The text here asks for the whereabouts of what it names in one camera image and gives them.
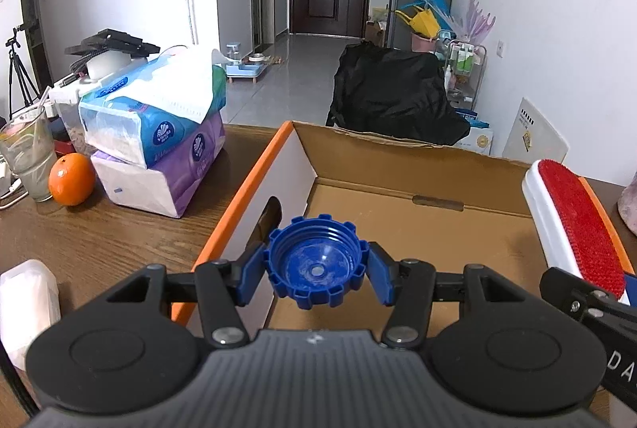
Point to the blue plastic stool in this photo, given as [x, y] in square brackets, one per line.
[433, 0]

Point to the red and white lint brush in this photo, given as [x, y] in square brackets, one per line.
[572, 219]

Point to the white plastic packet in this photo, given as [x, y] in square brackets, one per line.
[27, 308]

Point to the clear container with white lid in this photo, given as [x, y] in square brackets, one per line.
[69, 95]

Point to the white flat board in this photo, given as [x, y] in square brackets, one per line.
[540, 134]

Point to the blue tissue pack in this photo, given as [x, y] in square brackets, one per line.
[124, 109]

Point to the blue ribbed bottle cap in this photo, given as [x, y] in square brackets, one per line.
[308, 259]

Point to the pink bucket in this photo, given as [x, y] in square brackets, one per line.
[423, 44]

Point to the orange cardboard box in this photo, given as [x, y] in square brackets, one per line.
[398, 219]

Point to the black folding stand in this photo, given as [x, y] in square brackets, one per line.
[117, 41]

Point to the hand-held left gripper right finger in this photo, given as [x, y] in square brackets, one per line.
[380, 276]

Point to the white round bowl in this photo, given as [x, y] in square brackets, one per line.
[107, 65]

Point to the white mop stick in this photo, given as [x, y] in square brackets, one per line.
[191, 20]

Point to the white box with gold seal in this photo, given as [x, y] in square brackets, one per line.
[480, 140]

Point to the black jacket on chair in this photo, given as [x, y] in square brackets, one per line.
[393, 89]

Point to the metal trolley with bottles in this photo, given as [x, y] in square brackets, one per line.
[465, 64]

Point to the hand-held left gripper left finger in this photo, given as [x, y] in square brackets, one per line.
[251, 273]

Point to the small red container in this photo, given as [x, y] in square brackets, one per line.
[63, 148]

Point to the orange fruit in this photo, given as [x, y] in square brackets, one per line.
[72, 179]

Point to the brown floor carton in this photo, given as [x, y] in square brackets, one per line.
[374, 34]

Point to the purple tissue pack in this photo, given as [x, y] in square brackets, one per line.
[149, 191]

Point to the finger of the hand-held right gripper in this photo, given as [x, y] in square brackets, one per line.
[562, 286]
[631, 288]

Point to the blue pet feeder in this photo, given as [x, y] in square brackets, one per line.
[244, 70]

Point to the purple feathery wings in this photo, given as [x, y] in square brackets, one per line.
[475, 20]

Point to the drinking glass with straw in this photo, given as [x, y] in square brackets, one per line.
[30, 169]

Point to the pink textured vase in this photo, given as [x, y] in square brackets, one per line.
[629, 209]

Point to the yellow bag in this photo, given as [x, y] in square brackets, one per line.
[423, 22]

